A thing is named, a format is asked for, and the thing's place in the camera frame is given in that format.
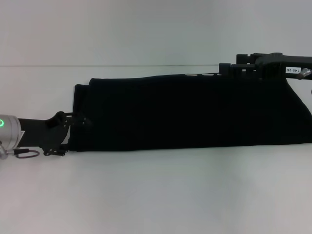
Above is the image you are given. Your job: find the wrist cable with plug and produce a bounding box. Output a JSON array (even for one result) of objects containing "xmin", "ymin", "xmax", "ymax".
[
  {"xmin": 0, "ymin": 140, "xmax": 40, "ymax": 160},
  {"xmin": 296, "ymin": 68, "xmax": 312, "ymax": 95}
]

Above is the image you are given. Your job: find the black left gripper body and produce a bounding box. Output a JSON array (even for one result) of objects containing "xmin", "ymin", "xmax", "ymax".
[{"xmin": 17, "ymin": 111, "xmax": 73, "ymax": 156}]

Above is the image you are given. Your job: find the left wrist cable with plug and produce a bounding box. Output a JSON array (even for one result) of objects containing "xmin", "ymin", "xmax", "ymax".
[{"xmin": 0, "ymin": 140, "xmax": 40, "ymax": 160}]

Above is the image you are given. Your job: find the black t-shirt with white print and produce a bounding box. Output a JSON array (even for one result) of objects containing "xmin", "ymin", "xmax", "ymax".
[{"xmin": 68, "ymin": 71, "xmax": 312, "ymax": 153}]

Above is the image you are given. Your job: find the right wrist cable with plug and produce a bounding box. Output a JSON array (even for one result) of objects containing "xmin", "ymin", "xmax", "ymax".
[{"xmin": 296, "ymin": 68, "xmax": 312, "ymax": 95}]

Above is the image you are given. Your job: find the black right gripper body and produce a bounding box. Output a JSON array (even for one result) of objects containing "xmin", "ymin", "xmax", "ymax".
[{"xmin": 252, "ymin": 52, "xmax": 312, "ymax": 82}]

